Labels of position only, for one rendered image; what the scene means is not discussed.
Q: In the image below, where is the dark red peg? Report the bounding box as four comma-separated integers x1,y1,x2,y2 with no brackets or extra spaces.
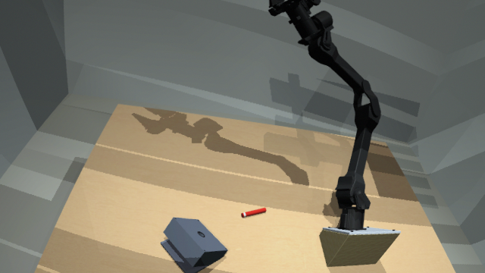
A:
241,208,266,217

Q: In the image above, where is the dark grey sloped panel with hole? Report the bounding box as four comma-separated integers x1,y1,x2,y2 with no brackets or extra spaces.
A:
161,218,228,273

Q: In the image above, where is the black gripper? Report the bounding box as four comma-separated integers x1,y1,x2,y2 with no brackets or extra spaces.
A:
268,0,311,25

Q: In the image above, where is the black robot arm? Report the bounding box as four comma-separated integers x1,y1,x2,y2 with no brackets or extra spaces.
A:
295,11,380,231

